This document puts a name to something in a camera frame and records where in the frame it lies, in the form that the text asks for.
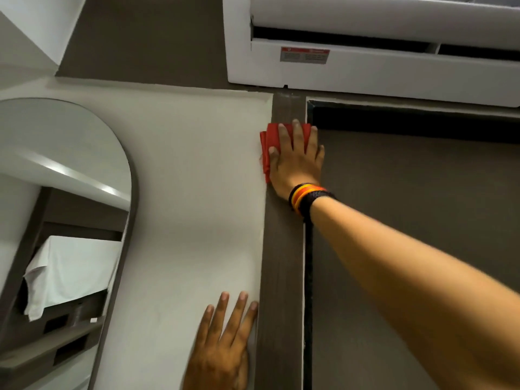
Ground person's left hand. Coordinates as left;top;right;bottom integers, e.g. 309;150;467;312
182;291;259;390

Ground arched wall mirror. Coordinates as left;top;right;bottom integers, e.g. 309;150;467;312
0;97;139;390

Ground red grey sticker label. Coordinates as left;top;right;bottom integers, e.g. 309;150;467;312
279;46;331;65

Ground black braided wristband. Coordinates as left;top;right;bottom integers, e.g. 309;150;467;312
301;190;337;224

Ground brown door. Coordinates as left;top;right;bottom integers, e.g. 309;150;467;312
312;129;520;390

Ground red cleaning cloth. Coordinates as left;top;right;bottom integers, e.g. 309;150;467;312
260;122;318;184

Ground person's right forearm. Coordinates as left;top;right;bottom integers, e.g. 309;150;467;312
310;196;520;390

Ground white air conditioner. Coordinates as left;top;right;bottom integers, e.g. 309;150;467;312
222;0;520;108

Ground thin black wristband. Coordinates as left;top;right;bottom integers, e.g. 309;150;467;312
288;183;310;211

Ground brown door frame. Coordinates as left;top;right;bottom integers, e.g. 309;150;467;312
253;90;520;390

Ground orange yellow striped wristband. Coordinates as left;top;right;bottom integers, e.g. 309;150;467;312
292;184;327;217

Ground person's right hand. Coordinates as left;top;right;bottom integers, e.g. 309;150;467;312
268;119;326;200

